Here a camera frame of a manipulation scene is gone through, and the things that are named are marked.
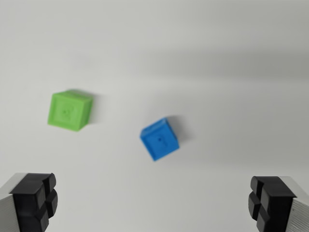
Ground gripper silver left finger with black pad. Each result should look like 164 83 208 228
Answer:
0 172 59 232

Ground blue soft embossed cube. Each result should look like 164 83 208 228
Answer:
139 116 181 162

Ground green soft embossed cube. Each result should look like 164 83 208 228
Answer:
46 88 94 132

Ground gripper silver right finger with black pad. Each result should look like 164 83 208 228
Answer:
247 175 309 232

